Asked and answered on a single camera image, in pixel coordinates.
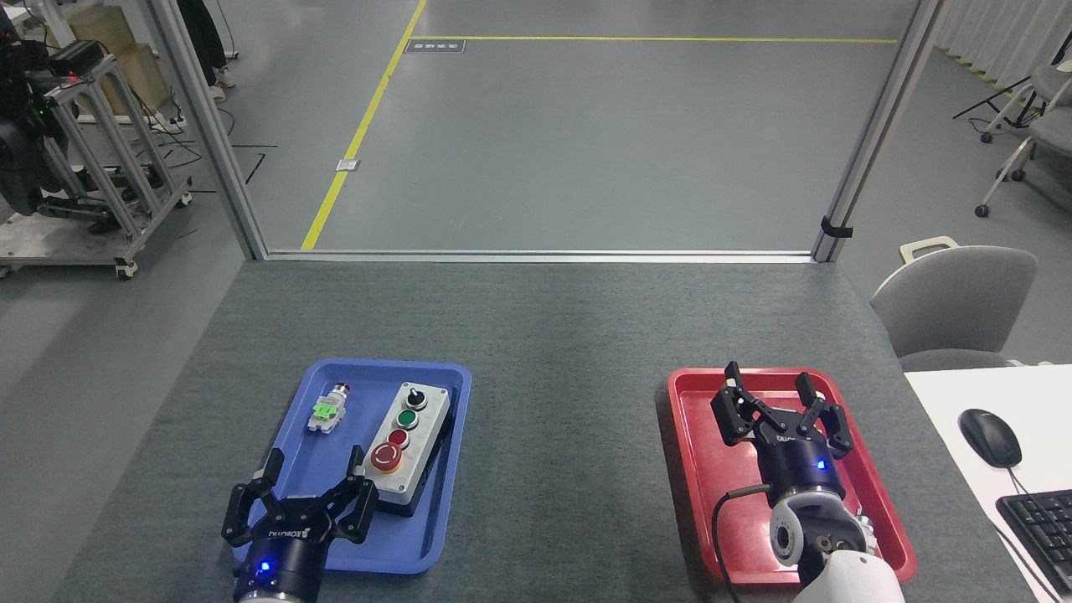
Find grey office chair on wheels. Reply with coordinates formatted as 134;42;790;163
975;63;1072;219

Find black machine on cart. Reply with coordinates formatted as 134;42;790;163
0;13;76;220

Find silver aluminium post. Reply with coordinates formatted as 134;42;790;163
149;0;269;260
812;0;946;264

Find person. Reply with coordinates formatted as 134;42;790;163
178;0;237;105

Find brown cardboard box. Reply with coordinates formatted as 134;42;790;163
46;7;173;118

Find grey push-button control box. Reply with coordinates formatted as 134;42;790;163
366;382;457;518

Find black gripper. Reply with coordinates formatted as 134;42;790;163
711;362;855;503
221;446;379;600

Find white curtain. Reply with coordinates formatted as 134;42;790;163
932;0;1072;101

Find black computer mouse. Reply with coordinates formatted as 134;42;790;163
958;408;1023;469

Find aluminium frame cart on wheels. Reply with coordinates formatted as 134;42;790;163
0;52;193;281

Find black mouse cable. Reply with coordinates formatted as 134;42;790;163
1008;466;1064;603

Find silver aluminium table rail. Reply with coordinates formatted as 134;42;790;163
265;250;817;265

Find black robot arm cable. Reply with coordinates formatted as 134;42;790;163
712;484;771;603

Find small green-white push-button switch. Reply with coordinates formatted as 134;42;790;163
307;383;351;435

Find white desk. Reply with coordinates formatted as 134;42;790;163
903;363;1072;603

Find black keyboard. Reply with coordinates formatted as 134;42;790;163
996;490;1072;597

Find blue plastic tray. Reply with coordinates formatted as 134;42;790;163
232;358;472;575

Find grey fabric chair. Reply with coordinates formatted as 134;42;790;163
869;245;1039;372

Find black tripod stand legs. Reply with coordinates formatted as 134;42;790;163
953;75;1039;128

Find red plastic tray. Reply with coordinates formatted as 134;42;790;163
667;367;917;585

